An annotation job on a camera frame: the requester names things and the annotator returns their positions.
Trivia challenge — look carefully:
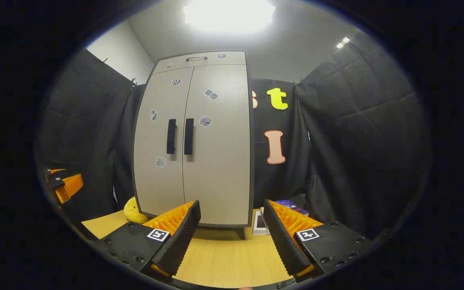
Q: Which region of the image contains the large ceiling light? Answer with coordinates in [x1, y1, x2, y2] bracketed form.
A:
[183, 0, 276, 33]

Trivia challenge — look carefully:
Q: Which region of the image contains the yellow plush toy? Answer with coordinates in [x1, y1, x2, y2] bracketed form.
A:
[124, 197, 149, 224]

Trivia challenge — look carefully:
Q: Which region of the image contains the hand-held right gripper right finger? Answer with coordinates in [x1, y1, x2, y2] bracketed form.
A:
[263, 199, 375, 282]

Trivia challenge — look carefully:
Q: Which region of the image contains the grey double-door shoe cabinet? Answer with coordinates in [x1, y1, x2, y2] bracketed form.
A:
[131, 50, 255, 240]

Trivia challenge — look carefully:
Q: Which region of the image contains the black backdrop cloth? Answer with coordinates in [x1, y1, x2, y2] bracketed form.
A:
[35, 32, 432, 242]

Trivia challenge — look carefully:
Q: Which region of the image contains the blue book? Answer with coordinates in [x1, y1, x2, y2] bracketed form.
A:
[274, 200, 309, 216]

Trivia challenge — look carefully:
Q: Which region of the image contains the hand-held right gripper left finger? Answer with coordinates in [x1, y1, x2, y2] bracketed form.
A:
[91, 200, 201, 278]

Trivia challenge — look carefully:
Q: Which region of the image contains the grey cabinet drawer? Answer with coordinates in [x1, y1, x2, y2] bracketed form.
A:
[153, 51, 247, 75]

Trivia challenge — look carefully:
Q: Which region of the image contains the white book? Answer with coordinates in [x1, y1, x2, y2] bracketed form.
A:
[253, 209, 271, 235]

